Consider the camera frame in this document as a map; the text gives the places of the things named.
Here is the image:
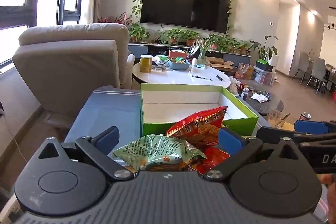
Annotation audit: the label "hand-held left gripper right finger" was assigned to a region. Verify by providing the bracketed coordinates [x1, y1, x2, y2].
[203, 127, 305, 183]

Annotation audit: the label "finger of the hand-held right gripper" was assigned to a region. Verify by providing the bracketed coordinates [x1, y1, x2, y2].
[256, 126, 336, 145]
[294, 120, 336, 134]

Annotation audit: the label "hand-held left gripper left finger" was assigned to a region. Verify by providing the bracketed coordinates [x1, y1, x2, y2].
[33, 126, 134, 183]

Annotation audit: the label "red plastic snack packet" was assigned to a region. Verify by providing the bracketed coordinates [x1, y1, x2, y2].
[188, 145, 231, 174]

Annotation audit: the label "red orange cracker packet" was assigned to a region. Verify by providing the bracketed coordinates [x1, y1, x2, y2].
[166, 106, 228, 147]

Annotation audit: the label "green cardboard box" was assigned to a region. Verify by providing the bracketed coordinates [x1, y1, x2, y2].
[140, 83, 259, 138]

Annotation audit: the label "pale green snack packet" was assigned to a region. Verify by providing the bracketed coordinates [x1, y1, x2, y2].
[113, 134, 208, 171]

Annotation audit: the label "person's right hand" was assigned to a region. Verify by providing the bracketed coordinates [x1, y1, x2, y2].
[320, 174, 336, 215]

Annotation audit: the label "clear drinking glass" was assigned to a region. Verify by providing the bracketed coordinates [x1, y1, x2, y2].
[267, 109, 285, 130]

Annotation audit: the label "blue striped tablecloth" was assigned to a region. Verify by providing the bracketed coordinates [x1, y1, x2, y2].
[64, 86, 268, 174]

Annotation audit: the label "dark round low table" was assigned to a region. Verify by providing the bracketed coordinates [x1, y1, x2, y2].
[231, 77, 284, 117]

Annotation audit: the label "white paper sheet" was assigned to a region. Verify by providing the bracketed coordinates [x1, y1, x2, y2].
[249, 93, 269, 103]

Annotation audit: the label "cluster of small bottles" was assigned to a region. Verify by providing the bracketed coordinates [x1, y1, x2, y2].
[235, 82, 250, 101]

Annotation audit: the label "grey dining chair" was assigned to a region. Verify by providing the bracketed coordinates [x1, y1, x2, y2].
[306, 58, 328, 94]
[295, 51, 310, 80]

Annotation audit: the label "clear storage bin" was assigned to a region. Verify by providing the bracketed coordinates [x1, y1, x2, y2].
[253, 67, 277, 85]

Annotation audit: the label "plastic bag of fruit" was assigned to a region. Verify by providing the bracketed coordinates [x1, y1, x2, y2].
[235, 63, 250, 80]

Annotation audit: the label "green and black box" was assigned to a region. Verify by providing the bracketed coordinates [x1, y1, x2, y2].
[256, 59, 271, 72]

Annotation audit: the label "open cardboard box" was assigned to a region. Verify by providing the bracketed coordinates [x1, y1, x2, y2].
[206, 56, 235, 73]

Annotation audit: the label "white round coffee table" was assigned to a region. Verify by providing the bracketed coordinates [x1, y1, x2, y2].
[132, 61, 231, 90]

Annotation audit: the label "yellow can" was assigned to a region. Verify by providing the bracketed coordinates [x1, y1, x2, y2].
[140, 54, 153, 73]

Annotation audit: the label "tall leafy floor plant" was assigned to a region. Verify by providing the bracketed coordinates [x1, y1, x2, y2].
[249, 35, 279, 62]

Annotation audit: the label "glass vase with plant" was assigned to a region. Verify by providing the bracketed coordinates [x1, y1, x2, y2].
[194, 39, 213, 67]

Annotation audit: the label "beige armchair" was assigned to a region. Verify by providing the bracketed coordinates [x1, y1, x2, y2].
[12, 22, 135, 119]

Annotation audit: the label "blue tray on table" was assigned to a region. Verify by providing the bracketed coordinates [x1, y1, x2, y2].
[167, 58, 191, 71]

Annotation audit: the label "long television cabinet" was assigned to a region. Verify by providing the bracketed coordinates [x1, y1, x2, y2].
[128, 43, 251, 67]

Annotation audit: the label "orange red box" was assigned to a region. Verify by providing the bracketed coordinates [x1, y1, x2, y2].
[168, 50, 188, 59]

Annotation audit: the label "row of potted green plants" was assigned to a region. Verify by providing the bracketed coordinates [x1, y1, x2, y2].
[129, 22, 254, 55]

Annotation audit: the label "white power strip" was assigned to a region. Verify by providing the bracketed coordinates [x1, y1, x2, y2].
[4, 196, 23, 224]

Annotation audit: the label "red berry flowers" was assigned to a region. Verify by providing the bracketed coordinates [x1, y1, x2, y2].
[98, 13, 134, 28]

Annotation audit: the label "white floor cable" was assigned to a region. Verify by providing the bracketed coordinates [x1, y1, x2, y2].
[0, 111, 27, 163]

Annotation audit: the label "black wall television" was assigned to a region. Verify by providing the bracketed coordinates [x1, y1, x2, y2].
[140, 0, 233, 34]

